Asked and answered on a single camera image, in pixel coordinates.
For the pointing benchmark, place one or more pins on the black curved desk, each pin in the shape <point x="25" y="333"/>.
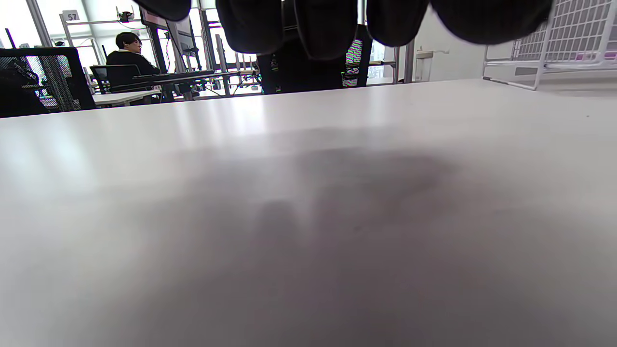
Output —
<point x="183" y="76"/>

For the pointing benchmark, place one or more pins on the white desk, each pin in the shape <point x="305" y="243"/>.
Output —
<point x="125" y="96"/>

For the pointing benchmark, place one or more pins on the clear tumbler bottle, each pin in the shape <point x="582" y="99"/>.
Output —
<point x="423" y="65"/>

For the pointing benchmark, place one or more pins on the grey metal post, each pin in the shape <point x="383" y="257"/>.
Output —
<point x="409" y="60"/>

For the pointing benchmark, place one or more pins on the purple double-ended highlighter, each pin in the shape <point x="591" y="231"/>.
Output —
<point x="590" y="56"/>

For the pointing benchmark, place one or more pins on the person's left hand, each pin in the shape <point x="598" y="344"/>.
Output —
<point x="328" y="24"/>

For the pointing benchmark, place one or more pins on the black mesh office chair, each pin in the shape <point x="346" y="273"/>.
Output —
<point x="308" y="72"/>
<point x="29" y="91"/>

